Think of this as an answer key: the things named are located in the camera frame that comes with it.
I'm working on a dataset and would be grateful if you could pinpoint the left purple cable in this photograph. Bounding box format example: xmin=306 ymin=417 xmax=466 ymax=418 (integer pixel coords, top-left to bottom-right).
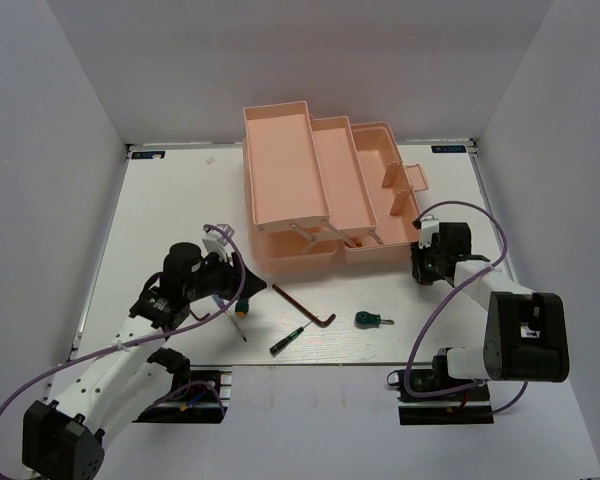
xmin=0 ymin=223 xmax=246 ymax=479

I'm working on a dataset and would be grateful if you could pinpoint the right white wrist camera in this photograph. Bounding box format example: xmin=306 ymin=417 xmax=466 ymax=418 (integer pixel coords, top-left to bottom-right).
xmin=412 ymin=214 xmax=440 ymax=249

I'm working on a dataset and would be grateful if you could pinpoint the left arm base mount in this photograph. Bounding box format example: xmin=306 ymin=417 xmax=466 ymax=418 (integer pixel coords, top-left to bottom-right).
xmin=135 ymin=367 xmax=233 ymax=425

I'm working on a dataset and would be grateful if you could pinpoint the left blue table label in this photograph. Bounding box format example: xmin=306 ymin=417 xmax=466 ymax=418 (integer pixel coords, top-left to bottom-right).
xmin=131 ymin=151 xmax=166 ymax=160

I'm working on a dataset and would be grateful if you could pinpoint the black green precision screwdriver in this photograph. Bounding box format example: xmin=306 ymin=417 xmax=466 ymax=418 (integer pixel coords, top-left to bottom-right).
xmin=269 ymin=323 xmax=309 ymax=357

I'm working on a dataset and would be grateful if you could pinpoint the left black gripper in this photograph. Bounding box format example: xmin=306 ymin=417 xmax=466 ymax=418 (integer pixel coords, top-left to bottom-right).
xmin=185 ymin=248 xmax=268 ymax=301

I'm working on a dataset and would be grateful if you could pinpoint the pink plastic toolbox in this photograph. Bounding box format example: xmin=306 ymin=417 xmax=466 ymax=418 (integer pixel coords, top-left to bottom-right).
xmin=243 ymin=101 xmax=429 ymax=273

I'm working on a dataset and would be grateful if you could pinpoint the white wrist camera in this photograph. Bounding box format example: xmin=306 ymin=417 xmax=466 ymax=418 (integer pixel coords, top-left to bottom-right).
xmin=202 ymin=224 xmax=235 ymax=263
xmin=412 ymin=214 xmax=440 ymax=249

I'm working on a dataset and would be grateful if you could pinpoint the green orange stubby screwdriver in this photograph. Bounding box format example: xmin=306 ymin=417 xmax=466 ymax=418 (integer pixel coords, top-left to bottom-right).
xmin=234 ymin=298 xmax=250 ymax=318

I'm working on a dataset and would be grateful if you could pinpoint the blue handled screwdriver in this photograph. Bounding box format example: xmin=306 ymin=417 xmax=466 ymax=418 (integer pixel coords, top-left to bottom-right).
xmin=212 ymin=295 xmax=247 ymax=342

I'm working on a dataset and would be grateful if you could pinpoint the blue table label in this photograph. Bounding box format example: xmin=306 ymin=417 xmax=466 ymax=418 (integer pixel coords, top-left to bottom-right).
xmin=131 ymin=151 xmax=166 ymax=160
xmin=431 ymin=145 xmax=467 ymax=154

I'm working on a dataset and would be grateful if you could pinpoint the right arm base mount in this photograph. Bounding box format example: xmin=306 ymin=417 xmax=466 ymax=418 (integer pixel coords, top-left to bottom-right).
xmin=386 ymin=369 xmax=494 ymax=426

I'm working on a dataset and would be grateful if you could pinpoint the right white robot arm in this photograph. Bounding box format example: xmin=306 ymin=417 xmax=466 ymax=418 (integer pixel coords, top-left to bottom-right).
xmin=411 ymin=216 xmax=570 ymax=399

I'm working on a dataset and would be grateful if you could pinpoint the right blue table label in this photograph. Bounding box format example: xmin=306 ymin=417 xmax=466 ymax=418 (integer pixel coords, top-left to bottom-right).
xmin=431 ymin=145 xmax=467 ymax=154

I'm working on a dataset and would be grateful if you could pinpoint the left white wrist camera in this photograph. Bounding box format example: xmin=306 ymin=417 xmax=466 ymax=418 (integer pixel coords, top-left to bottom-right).
xmin=202 ymin=224 xmax=235 ymax=263

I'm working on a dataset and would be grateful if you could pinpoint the small dark hex key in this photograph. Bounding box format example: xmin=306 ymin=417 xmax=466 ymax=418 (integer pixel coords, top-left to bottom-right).
xmin=189 ymin=308 xmax=211 ymax=322

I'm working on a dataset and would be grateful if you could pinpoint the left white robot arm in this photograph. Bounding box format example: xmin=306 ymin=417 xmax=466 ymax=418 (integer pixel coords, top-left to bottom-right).
xmin=22 ymin=242 xmax=267 ymax=479

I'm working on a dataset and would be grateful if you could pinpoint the large dark hex key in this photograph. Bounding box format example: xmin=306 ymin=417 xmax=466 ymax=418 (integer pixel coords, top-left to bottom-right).
xmin=272 ymin=284 xmax=336 ymax=328

